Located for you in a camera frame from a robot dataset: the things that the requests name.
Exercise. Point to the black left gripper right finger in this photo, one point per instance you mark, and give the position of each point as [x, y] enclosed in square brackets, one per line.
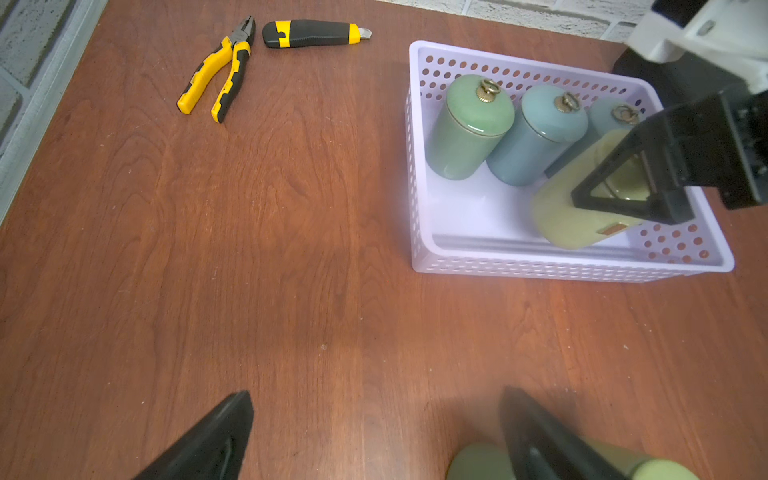
[541, 447]

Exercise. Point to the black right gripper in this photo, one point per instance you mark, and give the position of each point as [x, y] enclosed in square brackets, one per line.
[719, 141]

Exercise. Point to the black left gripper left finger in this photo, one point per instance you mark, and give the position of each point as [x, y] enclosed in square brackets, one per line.
[214, 448]

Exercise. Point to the yellow-green tea canister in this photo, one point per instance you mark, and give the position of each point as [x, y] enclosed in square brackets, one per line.
[640, 466]
[568, 227]

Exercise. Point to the green tea canister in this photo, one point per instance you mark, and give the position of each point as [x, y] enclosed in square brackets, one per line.
[476, 115]
[480, 461]

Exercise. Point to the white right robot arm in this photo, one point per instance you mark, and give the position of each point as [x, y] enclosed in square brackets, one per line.
[714, 44]

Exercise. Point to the blue tea canister back right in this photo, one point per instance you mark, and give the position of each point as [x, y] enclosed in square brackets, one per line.
[604, 115]

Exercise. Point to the blue tea canister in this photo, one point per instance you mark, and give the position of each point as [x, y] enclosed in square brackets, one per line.
[549, 121]
[604, 115]

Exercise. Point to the blue tea canister back middle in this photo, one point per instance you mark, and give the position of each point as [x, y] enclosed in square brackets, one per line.
[549, 121]

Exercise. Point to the lavender perforated plastic basket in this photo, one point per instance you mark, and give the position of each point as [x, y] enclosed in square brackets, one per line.
[482, 226]

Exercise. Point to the yellow black utility knife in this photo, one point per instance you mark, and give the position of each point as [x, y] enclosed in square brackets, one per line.
[308, 33]

